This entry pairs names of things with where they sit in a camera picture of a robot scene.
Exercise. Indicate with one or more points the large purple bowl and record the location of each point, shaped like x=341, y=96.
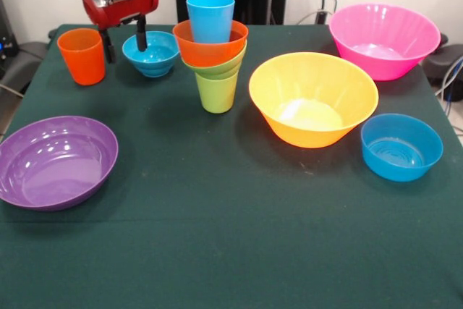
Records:
x=54, y=164

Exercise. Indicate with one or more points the black computer case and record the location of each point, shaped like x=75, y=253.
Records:
x=7, y=41

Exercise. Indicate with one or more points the black equipment base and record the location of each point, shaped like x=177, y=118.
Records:
x=446, y=61

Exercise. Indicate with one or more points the orange plastic cup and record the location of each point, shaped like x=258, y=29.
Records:
x=85, y=63

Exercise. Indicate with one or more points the dark green tablecloth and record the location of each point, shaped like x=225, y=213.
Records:
x=253, y=251

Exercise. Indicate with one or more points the black power adapter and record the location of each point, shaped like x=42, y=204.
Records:
x=320, y=17

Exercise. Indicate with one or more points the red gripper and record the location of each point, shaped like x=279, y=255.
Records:
x=119, y=10

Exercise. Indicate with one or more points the blue round bowl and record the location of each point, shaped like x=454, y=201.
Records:
x=401, y=157

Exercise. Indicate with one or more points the large yellow-orange bowl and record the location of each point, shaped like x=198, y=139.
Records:
x=311, y=88

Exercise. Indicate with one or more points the green stepped bowl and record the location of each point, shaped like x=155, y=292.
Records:
x=220, y=68

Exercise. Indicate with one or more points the light blue stepped bowl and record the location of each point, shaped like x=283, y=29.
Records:
x=155, y=59

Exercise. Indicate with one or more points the green plastic cup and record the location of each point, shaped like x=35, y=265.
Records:
x=217, y=95

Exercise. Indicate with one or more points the large pink bowl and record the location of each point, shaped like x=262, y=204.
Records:
x=383, y=34

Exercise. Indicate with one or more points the orange round bowl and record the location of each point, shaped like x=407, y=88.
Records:
x=202, y=55

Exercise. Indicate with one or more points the blue plastic cup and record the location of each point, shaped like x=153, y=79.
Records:
x=210, y=23

